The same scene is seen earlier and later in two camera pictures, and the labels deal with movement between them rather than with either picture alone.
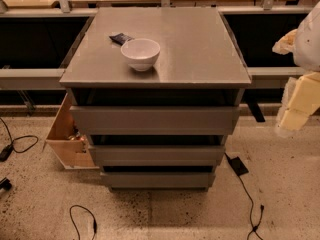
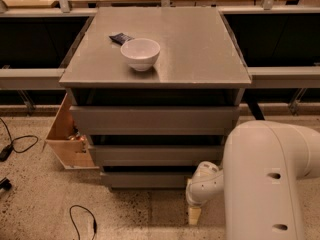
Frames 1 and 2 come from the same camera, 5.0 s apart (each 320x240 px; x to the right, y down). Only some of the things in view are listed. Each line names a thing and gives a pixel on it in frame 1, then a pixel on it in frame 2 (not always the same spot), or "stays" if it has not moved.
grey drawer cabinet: x=162 y=129 stays
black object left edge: x=5 y=184 stays
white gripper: x=309 y=42 to x=194 y=195
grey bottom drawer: x=157 y=180 stays
